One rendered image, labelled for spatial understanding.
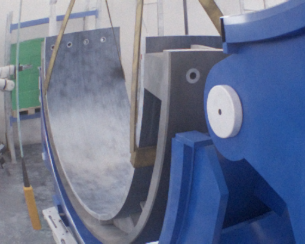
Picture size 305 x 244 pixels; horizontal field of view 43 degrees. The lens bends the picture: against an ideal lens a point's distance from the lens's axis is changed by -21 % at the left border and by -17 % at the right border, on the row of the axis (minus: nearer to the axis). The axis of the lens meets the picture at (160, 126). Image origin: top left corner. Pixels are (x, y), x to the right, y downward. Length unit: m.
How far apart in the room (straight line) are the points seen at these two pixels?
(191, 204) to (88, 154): 1.81
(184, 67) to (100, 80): 2.16
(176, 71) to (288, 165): 0.55
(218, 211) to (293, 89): 0.51
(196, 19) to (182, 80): 8.85
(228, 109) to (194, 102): 0.33
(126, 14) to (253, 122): 8.47
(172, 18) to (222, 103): 8.81
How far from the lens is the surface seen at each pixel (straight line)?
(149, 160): 1.70
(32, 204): 2.71
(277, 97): 1.00
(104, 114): 3.41
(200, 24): 10.29
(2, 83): 3.39
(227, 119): 1.14
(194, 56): 1.41
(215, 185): 1.29
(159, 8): 8.26
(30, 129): 9.15
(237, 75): 1.13
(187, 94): 1.42
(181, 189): 1.41
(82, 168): 3.06
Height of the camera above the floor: 2.47
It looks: 14 degrees down
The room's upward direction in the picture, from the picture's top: 1 degrees counter-clockwise
